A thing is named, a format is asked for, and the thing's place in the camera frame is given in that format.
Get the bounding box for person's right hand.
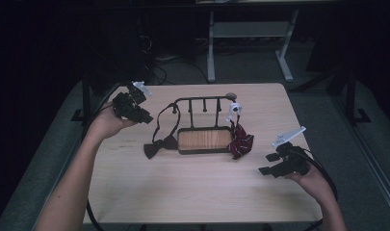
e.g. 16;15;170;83
285;165;333;201

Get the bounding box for black bow tie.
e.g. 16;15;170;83
143;102;181;160

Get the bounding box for dark red striped bow tie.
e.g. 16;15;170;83
226;101;255;161

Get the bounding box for black hook rack wooden base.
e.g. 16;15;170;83
171;93;239;156

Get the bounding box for black floor cables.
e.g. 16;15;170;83
143;35;210;87

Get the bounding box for white metal desk frame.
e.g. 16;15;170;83
206;9;300;84

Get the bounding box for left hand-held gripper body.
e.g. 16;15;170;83
112;81;152;121

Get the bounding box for black metal stand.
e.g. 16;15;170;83
70;70;94;125
342;64;372;126

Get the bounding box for person's left hand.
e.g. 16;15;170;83
86;102;138;141

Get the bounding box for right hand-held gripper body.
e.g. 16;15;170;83
273;126;312;177

